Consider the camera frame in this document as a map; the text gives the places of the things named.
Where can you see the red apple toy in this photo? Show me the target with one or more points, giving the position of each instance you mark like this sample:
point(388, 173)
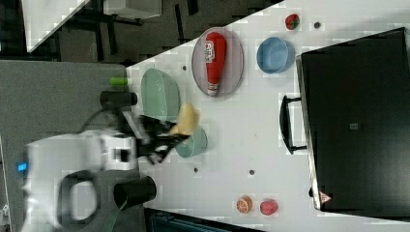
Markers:
point(268, 207)

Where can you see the green cylinder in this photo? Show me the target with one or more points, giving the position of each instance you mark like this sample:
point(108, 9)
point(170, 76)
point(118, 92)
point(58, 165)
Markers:
point(119, 81)

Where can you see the yellow peeled banana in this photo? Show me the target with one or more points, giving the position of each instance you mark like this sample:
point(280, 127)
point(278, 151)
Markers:
point(187, 120)

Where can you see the blue bowl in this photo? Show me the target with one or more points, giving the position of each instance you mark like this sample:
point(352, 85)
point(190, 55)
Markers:
point(275, 55)

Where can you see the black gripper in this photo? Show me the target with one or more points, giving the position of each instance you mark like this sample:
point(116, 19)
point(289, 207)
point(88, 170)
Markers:
point(153, 141)

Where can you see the white side table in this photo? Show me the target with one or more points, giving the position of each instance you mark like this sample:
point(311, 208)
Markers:
point(43, 17)

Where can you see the green mug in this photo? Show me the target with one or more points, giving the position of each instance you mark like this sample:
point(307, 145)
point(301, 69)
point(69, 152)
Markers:
point(195, 145)

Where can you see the orange slice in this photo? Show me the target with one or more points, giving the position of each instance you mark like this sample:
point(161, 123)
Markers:
point(244, 204)

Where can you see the grey round plate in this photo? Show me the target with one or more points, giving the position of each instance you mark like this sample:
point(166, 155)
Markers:
point(233, 66)

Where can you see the green colander basket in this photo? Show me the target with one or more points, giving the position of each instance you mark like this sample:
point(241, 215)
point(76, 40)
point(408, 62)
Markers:
point(160, 95)

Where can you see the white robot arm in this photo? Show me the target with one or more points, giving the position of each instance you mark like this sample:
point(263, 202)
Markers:
point(58, 163)

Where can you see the black cylinder post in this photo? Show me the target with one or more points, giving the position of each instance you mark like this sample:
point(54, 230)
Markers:
point(134, 192)
point(110, 100)

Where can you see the red ketchup bottle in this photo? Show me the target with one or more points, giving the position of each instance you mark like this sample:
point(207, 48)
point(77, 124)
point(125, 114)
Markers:
point(215, 51)

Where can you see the black toaster oven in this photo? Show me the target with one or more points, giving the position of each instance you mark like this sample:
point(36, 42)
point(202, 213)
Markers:
point(355, 99)

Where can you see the red strawberry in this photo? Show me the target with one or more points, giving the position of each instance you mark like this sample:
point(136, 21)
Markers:
point(292, 21)

